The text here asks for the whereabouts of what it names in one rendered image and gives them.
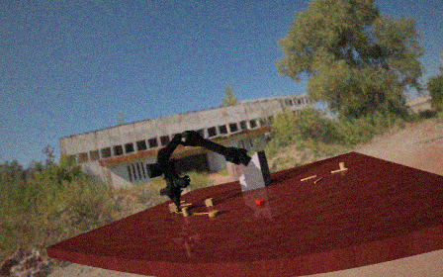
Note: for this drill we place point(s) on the small red block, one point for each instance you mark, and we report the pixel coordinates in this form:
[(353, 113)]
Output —
[(260, 201)]

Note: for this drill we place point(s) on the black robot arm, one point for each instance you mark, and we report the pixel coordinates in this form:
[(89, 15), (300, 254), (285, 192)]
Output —
[(166, 166)]

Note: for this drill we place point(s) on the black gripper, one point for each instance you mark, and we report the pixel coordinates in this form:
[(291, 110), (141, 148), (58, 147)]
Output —
[(174, 193)]

